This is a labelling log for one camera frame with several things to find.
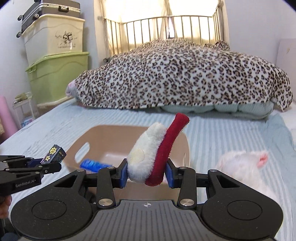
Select blue white tube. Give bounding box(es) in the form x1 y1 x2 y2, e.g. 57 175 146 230
79 159 112 173

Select light green quilt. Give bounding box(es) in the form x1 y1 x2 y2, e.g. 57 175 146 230
161 102 274 120

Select blue striped bed sheet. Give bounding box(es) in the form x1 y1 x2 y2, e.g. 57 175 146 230
1 100 295 240

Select person's left hand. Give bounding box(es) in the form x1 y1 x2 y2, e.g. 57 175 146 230
0 195 12 219

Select white plastic storage bin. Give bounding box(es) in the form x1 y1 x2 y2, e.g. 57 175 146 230
21 14 85 65

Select black box yellow stars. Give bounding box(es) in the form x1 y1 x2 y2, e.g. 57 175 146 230
40 145 66 164

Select grey hard suitcase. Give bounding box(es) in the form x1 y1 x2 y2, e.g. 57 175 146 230
16 0 80 38

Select metal bed headboard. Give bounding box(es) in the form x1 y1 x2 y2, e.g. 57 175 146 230
100 1 224 56

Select leopard print blanket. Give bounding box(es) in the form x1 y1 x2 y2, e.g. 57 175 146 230
65 39 293 111

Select white plush rabbit toy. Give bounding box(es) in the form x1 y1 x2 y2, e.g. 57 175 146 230
215 151 280 204

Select white wire rack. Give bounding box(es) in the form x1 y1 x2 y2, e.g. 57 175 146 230
13 92 39 128

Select beige plastic storage basket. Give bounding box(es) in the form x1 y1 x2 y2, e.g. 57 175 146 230
63 125 180 202

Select green plastic storage bin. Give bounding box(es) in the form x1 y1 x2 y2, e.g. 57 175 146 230
26 52 89 104

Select pink rolled mat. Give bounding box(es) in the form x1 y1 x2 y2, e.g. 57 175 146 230
1 96 18 140

